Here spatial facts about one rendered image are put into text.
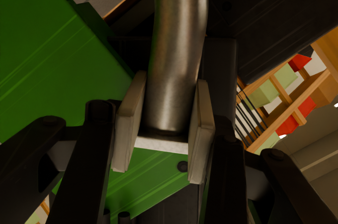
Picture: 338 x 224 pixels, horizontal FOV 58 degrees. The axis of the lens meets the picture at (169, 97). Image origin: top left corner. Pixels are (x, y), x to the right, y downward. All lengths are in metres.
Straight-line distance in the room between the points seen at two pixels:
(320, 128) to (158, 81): 9.59
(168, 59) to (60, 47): 0.08
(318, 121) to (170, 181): 9.46
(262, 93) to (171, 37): 3.35
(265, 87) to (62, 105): 3.35
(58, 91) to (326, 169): 7.72
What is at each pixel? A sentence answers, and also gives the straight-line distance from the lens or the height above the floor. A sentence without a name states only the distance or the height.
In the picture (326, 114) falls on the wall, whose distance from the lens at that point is 9.66.
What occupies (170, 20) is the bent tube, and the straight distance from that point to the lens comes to 0.16.
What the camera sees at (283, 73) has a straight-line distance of 3.81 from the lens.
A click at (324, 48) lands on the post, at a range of 0.99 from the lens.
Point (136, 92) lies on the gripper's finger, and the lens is 0.16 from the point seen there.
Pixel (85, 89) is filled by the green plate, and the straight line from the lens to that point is 0.22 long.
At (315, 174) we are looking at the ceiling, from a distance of 7.89.
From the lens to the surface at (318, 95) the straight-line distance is 4.24.
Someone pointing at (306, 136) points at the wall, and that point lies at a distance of 9.75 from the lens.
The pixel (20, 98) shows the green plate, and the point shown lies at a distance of 0.24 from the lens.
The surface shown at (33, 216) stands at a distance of 6.70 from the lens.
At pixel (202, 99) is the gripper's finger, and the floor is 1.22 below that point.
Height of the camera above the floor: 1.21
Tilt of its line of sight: 1 degrees down
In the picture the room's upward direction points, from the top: 145 degrees clockwise
